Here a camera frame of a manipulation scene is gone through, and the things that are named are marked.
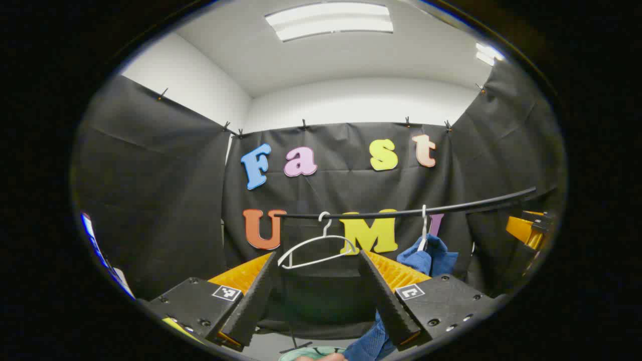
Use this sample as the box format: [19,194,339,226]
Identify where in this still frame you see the green-rimmed laundry hamper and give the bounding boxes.
[278,346,348,361]

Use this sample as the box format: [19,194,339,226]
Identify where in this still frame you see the small ceiling light panel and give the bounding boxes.
[475,42,505,66]

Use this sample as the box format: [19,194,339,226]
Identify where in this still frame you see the blue and white board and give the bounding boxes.
[80,213,135,299]

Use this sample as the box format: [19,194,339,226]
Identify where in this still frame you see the white clothes hanger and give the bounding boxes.
[277,211,357,270]
[418,204,430,252]

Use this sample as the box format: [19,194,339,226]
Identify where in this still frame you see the large ceiling light panel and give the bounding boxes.
[264,2,395,42]

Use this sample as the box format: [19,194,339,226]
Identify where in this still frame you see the blue knitted garment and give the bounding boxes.
[346,233,459,361]

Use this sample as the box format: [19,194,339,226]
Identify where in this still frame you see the black backdrop cloth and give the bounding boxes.
[73,60,565,341]

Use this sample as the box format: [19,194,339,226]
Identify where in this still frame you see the black clothes rack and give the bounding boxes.
[275,186,557,220]

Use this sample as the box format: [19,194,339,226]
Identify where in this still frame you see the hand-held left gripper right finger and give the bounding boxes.
[357,250,510,351]

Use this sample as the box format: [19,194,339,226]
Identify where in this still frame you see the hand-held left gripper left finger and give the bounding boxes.
[143,251,278,351]

